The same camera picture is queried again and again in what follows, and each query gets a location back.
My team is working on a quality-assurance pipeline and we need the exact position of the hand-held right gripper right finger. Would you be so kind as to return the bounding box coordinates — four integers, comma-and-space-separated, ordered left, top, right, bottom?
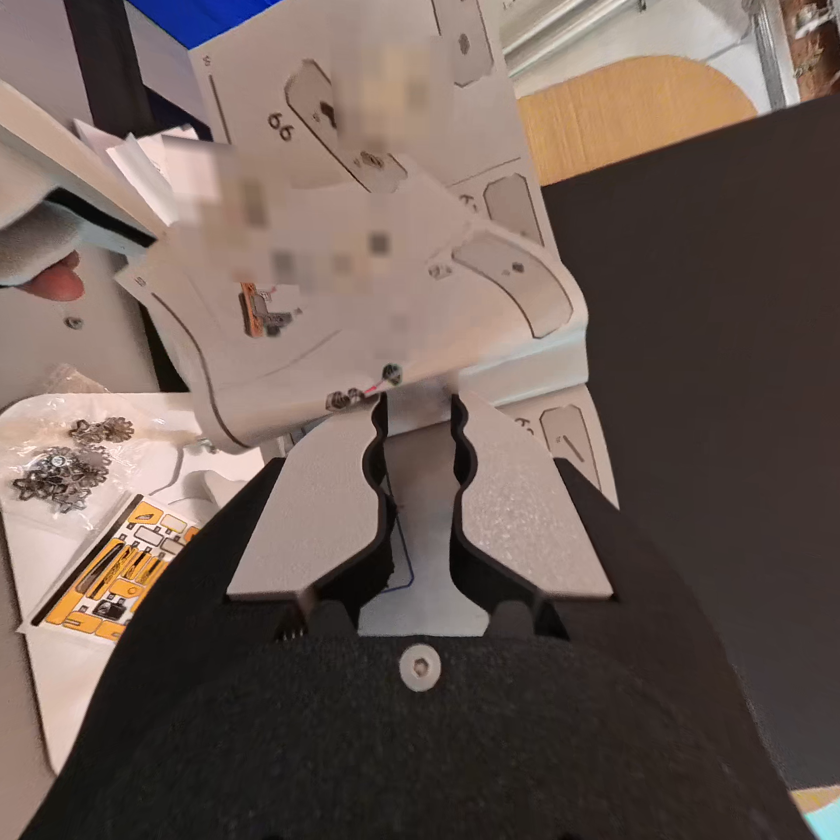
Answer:
449, 390, 616, 601

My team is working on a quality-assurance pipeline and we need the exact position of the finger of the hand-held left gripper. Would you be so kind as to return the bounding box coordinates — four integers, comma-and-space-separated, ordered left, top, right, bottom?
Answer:
77, 222, 156, 258
0, 82, 166, 246

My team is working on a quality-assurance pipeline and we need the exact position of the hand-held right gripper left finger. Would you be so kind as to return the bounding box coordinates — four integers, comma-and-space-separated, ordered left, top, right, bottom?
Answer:
226, 394, 398, 603

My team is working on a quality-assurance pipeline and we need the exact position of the blue plastic bin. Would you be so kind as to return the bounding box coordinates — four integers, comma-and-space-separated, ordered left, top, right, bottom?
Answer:
123, 0, 291, 51

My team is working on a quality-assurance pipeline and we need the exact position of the lego instruction booklet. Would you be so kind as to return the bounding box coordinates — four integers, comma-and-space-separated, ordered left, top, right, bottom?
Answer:
72, 0, 621, 514

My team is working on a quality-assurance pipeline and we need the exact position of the person's left hand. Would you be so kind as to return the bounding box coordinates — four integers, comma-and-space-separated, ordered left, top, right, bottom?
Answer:
31, 251, 88, 303

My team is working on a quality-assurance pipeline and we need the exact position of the orange printed leaflet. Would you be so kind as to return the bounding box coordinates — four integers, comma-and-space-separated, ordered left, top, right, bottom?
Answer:
16, 495, 206, 648

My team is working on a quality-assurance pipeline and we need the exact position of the dark flat panel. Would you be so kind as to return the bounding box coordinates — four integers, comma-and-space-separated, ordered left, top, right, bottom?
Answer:
539, 92, 840, 794

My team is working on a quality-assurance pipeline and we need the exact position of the clear bag of black parts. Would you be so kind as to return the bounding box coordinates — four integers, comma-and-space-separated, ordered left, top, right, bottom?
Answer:
0, 363, 219, 521

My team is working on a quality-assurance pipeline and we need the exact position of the white oval tray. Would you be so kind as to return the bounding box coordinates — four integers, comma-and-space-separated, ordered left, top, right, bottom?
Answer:
0, 390, 265, 777

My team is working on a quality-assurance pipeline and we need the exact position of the round wooden board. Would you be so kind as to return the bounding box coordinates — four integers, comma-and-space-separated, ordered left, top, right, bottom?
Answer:
517, 56, 760, 189

